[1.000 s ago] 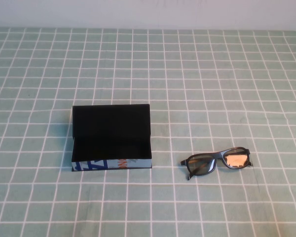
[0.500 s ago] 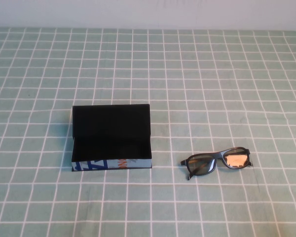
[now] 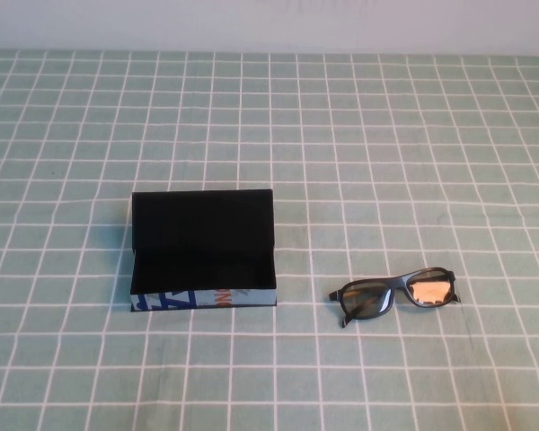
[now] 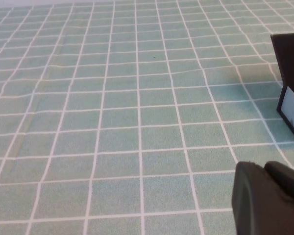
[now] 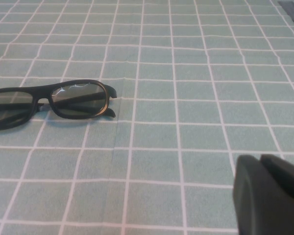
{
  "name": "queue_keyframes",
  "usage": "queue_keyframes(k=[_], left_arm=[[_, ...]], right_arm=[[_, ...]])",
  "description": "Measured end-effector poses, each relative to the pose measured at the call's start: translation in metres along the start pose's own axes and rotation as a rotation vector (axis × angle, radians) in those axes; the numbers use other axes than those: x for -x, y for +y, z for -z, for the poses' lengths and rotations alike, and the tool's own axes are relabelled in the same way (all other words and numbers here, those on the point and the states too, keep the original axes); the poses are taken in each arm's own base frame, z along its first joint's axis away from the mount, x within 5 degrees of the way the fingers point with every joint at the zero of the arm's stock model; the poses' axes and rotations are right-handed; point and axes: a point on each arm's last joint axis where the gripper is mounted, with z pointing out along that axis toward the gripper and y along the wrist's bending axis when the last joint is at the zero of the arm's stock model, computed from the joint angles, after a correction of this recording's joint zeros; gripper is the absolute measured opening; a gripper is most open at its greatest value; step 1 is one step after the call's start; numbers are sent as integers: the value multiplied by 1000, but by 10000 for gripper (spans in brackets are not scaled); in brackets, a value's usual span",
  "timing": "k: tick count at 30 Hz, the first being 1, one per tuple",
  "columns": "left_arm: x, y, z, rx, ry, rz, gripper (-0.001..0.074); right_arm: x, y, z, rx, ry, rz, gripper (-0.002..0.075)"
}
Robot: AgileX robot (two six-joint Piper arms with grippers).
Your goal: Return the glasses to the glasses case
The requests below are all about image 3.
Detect black glasses case printed side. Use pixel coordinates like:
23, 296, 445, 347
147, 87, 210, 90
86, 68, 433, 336
128, 190, 279, 314

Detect black framed glasses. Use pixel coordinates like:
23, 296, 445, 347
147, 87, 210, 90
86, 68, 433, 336
327, 265, 463, 330

